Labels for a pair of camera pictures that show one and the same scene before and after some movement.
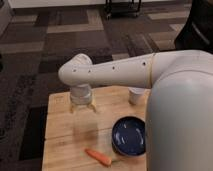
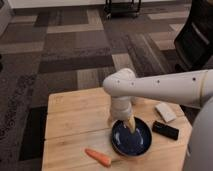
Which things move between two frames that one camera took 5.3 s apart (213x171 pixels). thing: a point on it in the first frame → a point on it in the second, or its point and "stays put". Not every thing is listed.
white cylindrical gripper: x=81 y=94 → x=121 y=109
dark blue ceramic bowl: x=129 y=136 stays put
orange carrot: x=99 y=157 stays put
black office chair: x=197 y=31 stays put
